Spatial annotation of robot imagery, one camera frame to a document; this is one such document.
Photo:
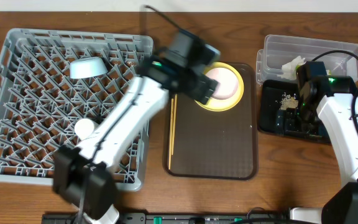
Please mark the black food waste tray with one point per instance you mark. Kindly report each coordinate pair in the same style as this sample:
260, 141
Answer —
272, 92

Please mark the light blue bowl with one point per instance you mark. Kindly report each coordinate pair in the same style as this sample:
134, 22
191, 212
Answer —
87, 68

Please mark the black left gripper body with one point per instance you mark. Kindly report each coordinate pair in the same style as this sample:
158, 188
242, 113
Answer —
204, 90

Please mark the yellow plate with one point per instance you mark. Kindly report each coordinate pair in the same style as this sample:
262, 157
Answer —
223, 105

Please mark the pale green cup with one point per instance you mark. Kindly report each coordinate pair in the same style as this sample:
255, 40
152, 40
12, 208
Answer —
84, 128

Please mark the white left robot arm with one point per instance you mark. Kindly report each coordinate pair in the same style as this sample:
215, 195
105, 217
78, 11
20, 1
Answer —
83, 174

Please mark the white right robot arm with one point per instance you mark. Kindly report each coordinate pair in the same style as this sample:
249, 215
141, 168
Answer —
334, 102

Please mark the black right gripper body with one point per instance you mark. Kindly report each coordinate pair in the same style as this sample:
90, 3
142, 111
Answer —
302, 121

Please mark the spilled rice food waste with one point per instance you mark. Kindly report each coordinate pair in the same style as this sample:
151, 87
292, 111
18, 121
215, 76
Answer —
288, 101

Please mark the dark brown serving tray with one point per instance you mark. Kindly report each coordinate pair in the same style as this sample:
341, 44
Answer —
216, 145

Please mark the white pink bowl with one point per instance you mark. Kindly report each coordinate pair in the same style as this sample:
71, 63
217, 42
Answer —
227, 83

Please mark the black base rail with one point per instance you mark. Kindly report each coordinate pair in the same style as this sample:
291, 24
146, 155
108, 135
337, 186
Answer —
141, 218

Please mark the grey plastic dish rack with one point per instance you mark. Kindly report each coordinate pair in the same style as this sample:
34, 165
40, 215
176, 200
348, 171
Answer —
40, 103

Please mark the clear plastic waste bin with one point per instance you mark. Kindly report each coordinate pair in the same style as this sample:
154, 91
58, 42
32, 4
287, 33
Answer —
280, 49

